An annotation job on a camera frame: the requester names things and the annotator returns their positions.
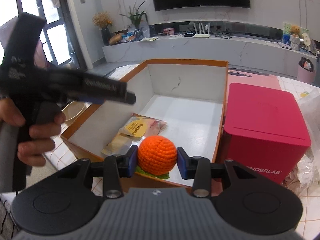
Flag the white wifi router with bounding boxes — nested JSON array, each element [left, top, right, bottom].
[[193, 22, 211, 38]]

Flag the red cardboard box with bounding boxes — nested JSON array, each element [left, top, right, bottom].
[[216, 83, 311, 184]]

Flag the orange crochet ball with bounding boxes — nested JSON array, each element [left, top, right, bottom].
[[136, 135, 177, 180]]

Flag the dried flowers in vase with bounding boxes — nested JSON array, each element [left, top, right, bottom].
[[92, 11, 112, 46]]

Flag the potted green plant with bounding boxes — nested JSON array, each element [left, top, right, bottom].
[[121, 0, 147, 29]]

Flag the teddy bear toy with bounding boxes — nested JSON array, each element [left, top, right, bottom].
[[290, 24, 300, 37]]

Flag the checked lemon tablecloth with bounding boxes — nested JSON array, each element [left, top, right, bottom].
[[45, 69, 319, 239]]

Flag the pink trash bin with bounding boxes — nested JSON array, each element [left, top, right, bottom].
[[297, 56, 316, 84]]

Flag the yellow snack packet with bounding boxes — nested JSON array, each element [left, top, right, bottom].
[[101, 113, 167, 156]]

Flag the orange white storage box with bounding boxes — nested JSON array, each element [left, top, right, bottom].
[[60, 58, 229, 193]]

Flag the person left hand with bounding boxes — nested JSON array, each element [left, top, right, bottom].
[[0, 97, 66, 167]]

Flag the white cloth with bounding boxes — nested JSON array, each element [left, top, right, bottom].
[[285, 87, 320, 193]]

